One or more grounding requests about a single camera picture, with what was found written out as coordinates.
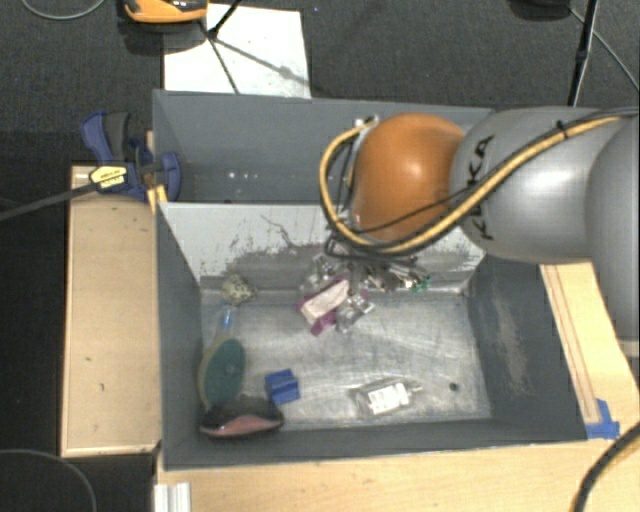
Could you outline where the speckled beige sponge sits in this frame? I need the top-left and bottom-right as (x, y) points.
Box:
(221, 273), (259, 307)

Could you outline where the blue block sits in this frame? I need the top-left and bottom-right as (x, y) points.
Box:
(264, 368), (302, 406)

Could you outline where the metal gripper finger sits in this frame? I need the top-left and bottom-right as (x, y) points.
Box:
(298, 268), (327, 300)
(335, 293), (376, 335)

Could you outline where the grey metal bin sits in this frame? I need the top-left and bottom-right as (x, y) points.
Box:
(151, 88), (589, 472)

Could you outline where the pale wood board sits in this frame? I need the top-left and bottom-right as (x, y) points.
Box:
(59, 164), (164, 459)

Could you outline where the purple and white packet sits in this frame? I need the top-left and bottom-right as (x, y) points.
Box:
(295, 278), (351, 337)

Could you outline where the black and red oval object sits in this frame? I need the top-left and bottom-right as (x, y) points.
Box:
(198, 396), (286, 441)

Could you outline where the dark green oval scrubber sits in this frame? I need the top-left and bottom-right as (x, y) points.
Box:
(196, 337), (248, 409)

